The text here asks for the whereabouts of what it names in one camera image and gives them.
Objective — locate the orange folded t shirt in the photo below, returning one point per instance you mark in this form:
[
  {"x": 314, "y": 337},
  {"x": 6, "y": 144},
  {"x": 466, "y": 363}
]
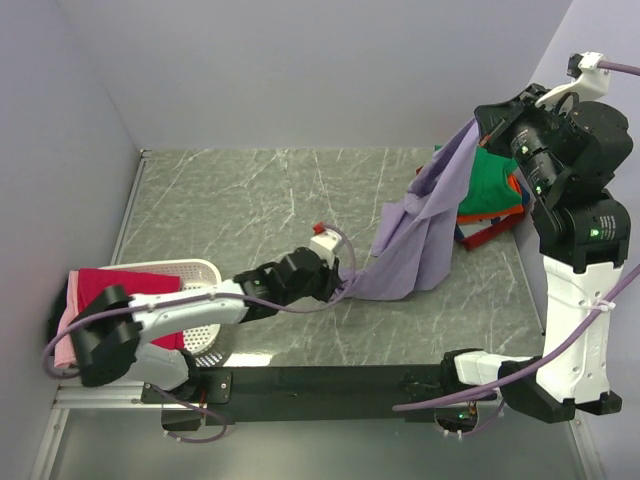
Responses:
[{"x": 489, "y": 196}]

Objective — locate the magenta t shirt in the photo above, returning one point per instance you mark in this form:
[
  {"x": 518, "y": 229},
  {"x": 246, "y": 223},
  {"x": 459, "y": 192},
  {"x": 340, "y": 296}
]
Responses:
[{"x": 91, "y": 283}]

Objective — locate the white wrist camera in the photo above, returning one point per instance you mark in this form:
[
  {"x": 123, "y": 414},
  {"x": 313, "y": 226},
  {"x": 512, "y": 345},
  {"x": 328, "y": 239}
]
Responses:
[
  {"x": 589, "y": 81},
  {"x": 325, "y": 243}
]

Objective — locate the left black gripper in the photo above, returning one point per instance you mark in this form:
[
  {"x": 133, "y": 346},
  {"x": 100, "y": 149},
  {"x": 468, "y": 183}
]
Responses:
[{"x": 332, "y": 280}]

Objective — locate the black garment in basket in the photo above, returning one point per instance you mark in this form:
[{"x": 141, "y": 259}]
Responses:
[{"x": 57, "y": 309}]

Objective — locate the blue folded t shirt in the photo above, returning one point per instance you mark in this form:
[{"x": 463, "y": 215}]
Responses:
[{"x": 520, "y": 189}]

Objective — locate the lavender t shirt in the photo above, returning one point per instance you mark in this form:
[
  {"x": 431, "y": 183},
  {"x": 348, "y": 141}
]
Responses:
[{"x": 414, "y": 241}]

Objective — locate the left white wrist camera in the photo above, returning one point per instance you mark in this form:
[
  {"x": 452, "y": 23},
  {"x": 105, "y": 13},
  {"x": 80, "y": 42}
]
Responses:
[{"x": 325, "y": 243}]

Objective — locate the aluminium rail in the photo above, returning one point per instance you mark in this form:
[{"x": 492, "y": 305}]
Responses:
[{"x": 100, "y": 395}]

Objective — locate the pink t shirt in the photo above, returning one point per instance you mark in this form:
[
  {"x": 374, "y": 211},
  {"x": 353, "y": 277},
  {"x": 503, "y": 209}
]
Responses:
[{"x": 76, "y": 302}]

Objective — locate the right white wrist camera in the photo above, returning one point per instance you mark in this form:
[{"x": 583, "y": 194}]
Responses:
[{"x": 589, "y": 81}]

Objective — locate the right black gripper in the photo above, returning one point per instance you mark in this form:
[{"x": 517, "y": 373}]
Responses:
[{"x": 496, "y": 118}]

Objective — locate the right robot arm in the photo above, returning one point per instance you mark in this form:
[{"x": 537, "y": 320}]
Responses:
[{"x": 568, "y": 153}]

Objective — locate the green folded t shirt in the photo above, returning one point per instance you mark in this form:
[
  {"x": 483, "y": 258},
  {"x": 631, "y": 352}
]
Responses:
[{"x": 469, "y": 182}]

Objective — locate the white perforated laundry basket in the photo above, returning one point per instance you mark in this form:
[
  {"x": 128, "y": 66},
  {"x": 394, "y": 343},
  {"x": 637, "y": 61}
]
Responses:
[{"x": 183, "y": 327}]

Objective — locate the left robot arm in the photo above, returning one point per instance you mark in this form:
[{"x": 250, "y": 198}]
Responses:
[{"x": 113, "y": 337}]

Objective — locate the black base beam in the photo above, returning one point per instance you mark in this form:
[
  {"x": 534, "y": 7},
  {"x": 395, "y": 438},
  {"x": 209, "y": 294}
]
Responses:
[{"x": 314, "y": 393}]

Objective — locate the red folded t shirt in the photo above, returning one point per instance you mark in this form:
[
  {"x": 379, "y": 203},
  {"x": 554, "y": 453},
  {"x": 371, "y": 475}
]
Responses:
[{"x": 474, "y": 235}]

